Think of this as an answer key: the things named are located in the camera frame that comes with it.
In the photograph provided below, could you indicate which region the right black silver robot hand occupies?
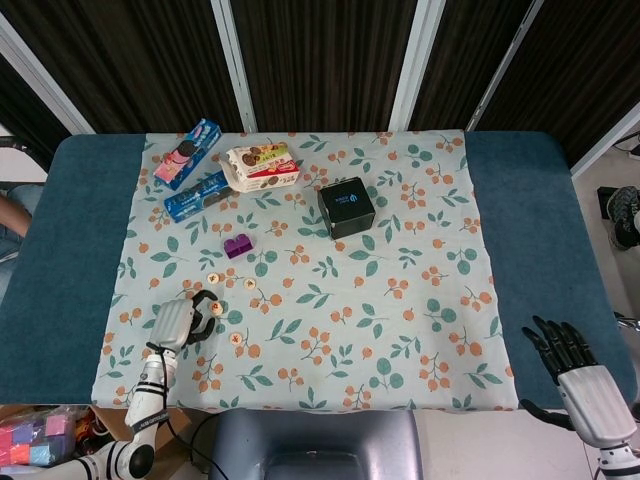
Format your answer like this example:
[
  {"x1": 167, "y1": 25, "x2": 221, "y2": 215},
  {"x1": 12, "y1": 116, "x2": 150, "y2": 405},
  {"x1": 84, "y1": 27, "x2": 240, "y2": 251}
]
[{"x1": 520, "y1": 314, "x2": 640, "y2": 449}]

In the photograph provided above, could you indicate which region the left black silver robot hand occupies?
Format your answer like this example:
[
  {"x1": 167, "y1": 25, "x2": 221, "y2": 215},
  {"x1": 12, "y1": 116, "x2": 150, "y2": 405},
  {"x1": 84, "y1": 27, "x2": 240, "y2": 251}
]
[{"x1": 147, "y1": 288, "x2": 220, "y2": 354}]

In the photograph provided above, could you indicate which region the person bare forearm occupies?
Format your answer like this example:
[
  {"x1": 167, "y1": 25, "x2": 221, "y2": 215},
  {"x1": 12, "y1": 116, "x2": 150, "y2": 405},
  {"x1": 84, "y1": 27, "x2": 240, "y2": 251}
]
[{"x1": 0, "y1": 192, "x2": 34, "y2": 237}]

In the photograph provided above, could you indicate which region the purple toy brick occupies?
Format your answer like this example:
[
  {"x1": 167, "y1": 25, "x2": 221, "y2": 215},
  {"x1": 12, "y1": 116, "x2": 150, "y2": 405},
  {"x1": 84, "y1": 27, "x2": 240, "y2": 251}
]
[{"x1": 223, "y1": 232, "x2": 255, "y2": 261}]

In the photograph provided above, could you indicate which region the blue pink Oreo box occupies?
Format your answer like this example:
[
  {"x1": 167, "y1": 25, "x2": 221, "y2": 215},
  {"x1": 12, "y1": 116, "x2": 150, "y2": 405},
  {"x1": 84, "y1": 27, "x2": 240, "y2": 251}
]
[{"x1": 152, "y1": 117, "x2": 224, "y2": 192}]

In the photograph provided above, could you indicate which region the grey robot torso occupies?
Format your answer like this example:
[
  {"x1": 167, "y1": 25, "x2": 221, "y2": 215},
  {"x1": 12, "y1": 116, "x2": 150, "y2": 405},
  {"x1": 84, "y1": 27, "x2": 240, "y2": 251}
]
[{"x1": 207, "y1": 408, "x2": 425, "y2": 480}]

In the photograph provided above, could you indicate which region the white chocolate cookie box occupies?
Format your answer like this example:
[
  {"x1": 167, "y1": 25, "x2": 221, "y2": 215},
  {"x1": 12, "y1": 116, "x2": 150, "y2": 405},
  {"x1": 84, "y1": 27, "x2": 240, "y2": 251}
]
[{"x1": 218, "y1": 141, "x2": 303, "y2": 194}]

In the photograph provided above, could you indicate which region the floral print tablecloth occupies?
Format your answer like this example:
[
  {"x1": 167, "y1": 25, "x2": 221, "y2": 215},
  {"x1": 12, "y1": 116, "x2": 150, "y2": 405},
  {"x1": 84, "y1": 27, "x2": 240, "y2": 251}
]
[{"x1": 89, "y1": 128, "x2": 519, "y2": 414}]

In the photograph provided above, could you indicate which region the pile of colourful foam cubes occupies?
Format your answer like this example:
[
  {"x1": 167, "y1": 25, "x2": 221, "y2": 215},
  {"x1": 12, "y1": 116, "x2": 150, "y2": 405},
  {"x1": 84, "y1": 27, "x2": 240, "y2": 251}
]
[{"x1": 0, "y1": 407, "x2": 79, "y2": 469}]

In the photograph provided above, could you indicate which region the person blue jeans leg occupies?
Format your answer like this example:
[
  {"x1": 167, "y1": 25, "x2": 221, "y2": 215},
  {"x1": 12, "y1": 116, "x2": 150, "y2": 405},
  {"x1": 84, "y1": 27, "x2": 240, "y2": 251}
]
[{"x1": 0, "y1": 182, "x2": 47, "y2": 301}]

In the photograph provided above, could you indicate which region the black white sneaker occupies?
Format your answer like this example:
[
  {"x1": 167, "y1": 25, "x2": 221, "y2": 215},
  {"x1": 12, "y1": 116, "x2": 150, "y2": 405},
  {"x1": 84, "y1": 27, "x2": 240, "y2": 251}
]
[{"x1": 605, "y1": 184, "x2": 640, "y2": 250}]

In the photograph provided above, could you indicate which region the black cube box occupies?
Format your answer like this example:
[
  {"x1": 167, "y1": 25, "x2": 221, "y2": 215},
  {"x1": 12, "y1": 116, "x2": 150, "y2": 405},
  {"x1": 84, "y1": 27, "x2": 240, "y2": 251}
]
[{"x1": 316, "y1": 176, "x2": 378, "y2": 241}]

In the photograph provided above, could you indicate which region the dark slatted partition panel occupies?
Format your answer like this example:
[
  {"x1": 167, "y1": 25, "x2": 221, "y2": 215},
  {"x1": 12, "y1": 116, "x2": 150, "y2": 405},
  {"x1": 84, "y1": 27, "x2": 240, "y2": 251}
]
[
  {"x1": 227, "y1": 0, "x2": 420, "y2": 134},
  {"x1": 0, "y1": 0, "x2": 247, "y2": 136},
  {"x1": 472, "y1": 0, "x2": 640, "y2": 164},
  {"x1": 0, "y1": 52, "x2": 69, "y2": 156},
  {"x1": 408, "y1": 0, "x2": 531, "y2": 132}
]

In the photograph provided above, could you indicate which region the black cable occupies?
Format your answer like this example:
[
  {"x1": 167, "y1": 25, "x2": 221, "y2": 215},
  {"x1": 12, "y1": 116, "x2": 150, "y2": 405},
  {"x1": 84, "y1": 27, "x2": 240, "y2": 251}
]
[{"x1": 164, "y1": 413, "x2": 224, "y2": 475}]

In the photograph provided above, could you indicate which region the white partition post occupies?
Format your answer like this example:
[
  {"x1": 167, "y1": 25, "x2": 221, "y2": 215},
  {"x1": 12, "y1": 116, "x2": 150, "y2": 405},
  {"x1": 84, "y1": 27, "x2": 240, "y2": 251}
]
[
  {"x1": 569, "y1": 98, "x2": 640, "y2": 180},
  {"x1": 209, "y1": 0, "x2": 259, "y2": 133},
  {"x1": 387, "y1": 0, "x2": 447, "y2": 132},
  {"x1": 0, "y1": 12, "x2": 97, "y2": 136},
  {"x1": 466, "y1": 0, "x2": 545, "y2": 133}
]

